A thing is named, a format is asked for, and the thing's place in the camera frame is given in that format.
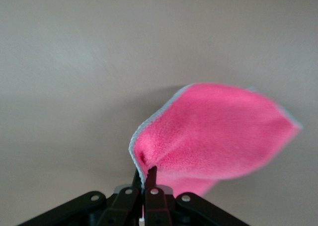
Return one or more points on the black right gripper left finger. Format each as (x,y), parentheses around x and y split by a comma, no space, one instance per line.
(124,203)

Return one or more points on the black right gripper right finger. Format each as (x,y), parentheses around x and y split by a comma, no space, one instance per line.
(156,206)

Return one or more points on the pink microfibre towel grey edge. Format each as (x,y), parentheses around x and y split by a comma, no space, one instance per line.
(211,136)

